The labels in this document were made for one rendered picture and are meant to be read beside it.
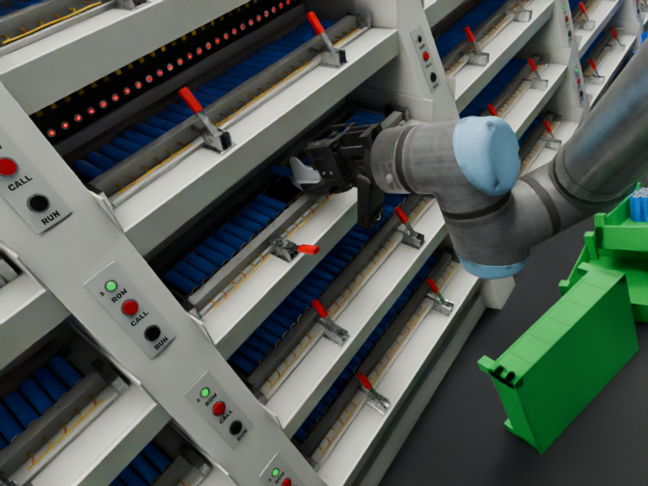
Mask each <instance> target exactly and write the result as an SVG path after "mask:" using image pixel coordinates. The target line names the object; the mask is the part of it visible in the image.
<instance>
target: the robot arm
mask: <svg viewBox="0 0 648 486"><path fill-rule="evenodd" d="M344 126H348V127H347V128H346V129H345V130H344V131H343V132H341V133H339V131H338V128H339V127H344ZM330 127H331V129H332V131H333V133H332V134H331V135H330V136H329V138H330V139H329V138H324V139H323V140H321V141H314V142H309V143H308V145H307V148H304V151H305V153H306V155H307V157H308V159H309V161H310V165H308V166H305V165H304V164H303V163H302V162H301V161H300V160H299V159H298V158H297V157H290V159H289V163H290V166H291V169H292V172H293V175H294V176H290V177H289V178H290V180H291V182H292V184H293V185H295V186H296V187H297V188H299V189H301V190H303V191H304V192H305V193H307V194H310V195H312V196H323V195H332V194H339V193H344V192H347V191H349V190H351V189H352V188H353V187H355V188H357V225H359V226H361V227H363V228H365V229H367V230H371V229H372V228H373V227H374V226H375V225H377V224H378V223H379V222H380V220H381V219H382V217H383V213H384V198H385V192H386V193H391V194H434V195H435V197H436V199H437V202H438V205H439V208H440V209H441V212H442V215H443V217H444V220H445V224H446V227H447V230H448V232H449V235H450V238H451V241H452V243H453V251H454V253H455V254H456V255H457V256H458V258H459V260H460V262H461V265H462V266H463V268H464V269H465V270H466V271H467V272H468V273H470V274H471V275H473V276H475V277H478V278H481V279H487V280H496V279H503V278H507V277H510V276H512V275H515V274H516V273H518V272H520V271H521V270H522V269H523V268H524V267H525V266H526V265H527V262H528V259H529V256H530V253H529V248H531V247H533V246H535V245H537V244H540V243H542V242H543V241H545V240H547V239H549V238H551V237H552V236H554V235H556V234H558V233H560V232H562V231H564V230H566V229H568V228H570V227H571V226H573V225H575V224H577V223H579V222H581V221H583V220H585V219H587V218H589V217H591V216H593V215H595V214H597V213H599V212H601V211H603V210H605V209H607V208H611V207H613V206H616V205H618V204H619V203H621V202H622V201H624V200H625V199H626V198H628V197H629V196H630V195H631V193H632V192H633V191H634V190H635V188H636V186H637V182H638V181H639V180H640V179H641V178H642V177H644V176H645V175H647V174H648V37H647V39H646V40H645V41H644V43H643V44H642V45H641V46H640V47H639V48H638V50H637V51H636V53H635V54H634V55H633V57H632V58H631V60H630V61H629V62H628V63H627V64H626V66H625V67H624V68H623V70H622V71H621V72H620V73H619V75H618V76H617V77H616V79H615V80H614V81H613V83H612V84H611V85H610V87H609V88H608V89H607V91H606V92H605V94H604V95H603V96H602V97H601V99H600V100H599V101H598V103H597V104H596V105H595V107H594V108H593V109H592V111H591V112H590V113H589V115H588V116H587V117H586V118H585V120H584V121H583V122H582V124H581V125H580V127H579V128H578V129H577V131H576V132H575V133H574V135H573V136H572V137H571V138H570V139H569V140H568V141H567V142H566V143H565V144H564V145H563V146H562V147H561V148H560V150H559V151H558V152H557V154H556V155H555V156H554V158H553V159H552V160H551V161H549V162H548V163H546V164H544V165H542V166H540V167H538V168H537V169H535V170H533V171H531V172H529V173H527V174H525V175H522V176H520V177H518V176H519V172H520V167H521V157H520V156H519V149H520V148H519V144H518V140H517V137H516V135H515V133H514V131H513V129H512V128H511V126H510V125H509V124H508V123H507V122H506V121H505V120H503V119H501V118H499V117H494V116H489V117H476V116H469V117H465V118H463V119H461V120H454V121H440V122H432V123H426V124H418V125H406V126H398V127H392V128H387V129H385V130H383V128H382V126H381V123H375V124H369V125H362V126H357V125H356V123H355V122H350V123H345V124H338V125H332V126H330Z"/></svg>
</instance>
